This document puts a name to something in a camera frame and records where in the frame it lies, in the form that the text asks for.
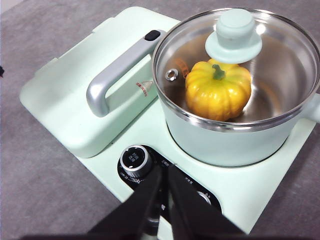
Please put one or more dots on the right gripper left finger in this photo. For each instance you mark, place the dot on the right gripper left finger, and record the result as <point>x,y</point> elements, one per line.
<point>130,217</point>

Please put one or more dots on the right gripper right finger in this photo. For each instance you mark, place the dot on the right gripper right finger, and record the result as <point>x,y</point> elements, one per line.
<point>195,220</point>

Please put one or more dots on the yellow toy pumpkin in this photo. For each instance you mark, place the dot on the yellow toy pumpkin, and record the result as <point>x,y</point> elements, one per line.
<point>215,97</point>

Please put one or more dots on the glass lid with green knob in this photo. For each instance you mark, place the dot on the glass lid with green knob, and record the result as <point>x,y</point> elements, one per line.
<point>235,37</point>

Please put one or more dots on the silver control knob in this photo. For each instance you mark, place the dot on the silver control knob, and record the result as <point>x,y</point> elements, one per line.
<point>135,160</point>
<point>203,197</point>

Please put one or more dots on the green breakfast machine base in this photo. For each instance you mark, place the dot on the green breakfast machine base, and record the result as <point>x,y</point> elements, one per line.
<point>250,195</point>

